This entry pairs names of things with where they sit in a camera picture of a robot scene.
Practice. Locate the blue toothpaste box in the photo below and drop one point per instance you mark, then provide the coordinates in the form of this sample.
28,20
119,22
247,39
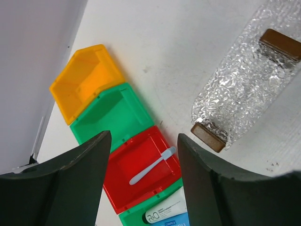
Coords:
178,220

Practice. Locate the green plastic bin lower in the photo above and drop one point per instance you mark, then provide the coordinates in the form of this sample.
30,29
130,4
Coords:
134,215

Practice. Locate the green plastic bin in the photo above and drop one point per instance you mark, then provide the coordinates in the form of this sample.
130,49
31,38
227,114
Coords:
117,110
134,215

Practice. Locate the red plastic bin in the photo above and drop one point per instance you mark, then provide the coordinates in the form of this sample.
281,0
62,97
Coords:
136,170

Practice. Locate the white toothpaste tube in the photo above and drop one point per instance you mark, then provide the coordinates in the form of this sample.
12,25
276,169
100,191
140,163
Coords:
172,206

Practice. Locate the clear glass tray wooden handles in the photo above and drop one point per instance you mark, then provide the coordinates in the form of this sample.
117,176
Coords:
262,61

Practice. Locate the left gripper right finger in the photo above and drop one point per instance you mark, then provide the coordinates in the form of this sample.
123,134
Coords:
219,193

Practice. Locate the yellow plastic bin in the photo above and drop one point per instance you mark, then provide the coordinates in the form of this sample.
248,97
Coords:
89,71

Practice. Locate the green plastic bin upper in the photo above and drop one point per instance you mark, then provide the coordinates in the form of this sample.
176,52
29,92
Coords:
117,110

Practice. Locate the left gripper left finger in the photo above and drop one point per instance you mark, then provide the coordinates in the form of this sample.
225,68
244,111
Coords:
63,191

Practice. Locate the white toothbrush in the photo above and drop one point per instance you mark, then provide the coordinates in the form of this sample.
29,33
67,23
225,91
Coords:
164,156

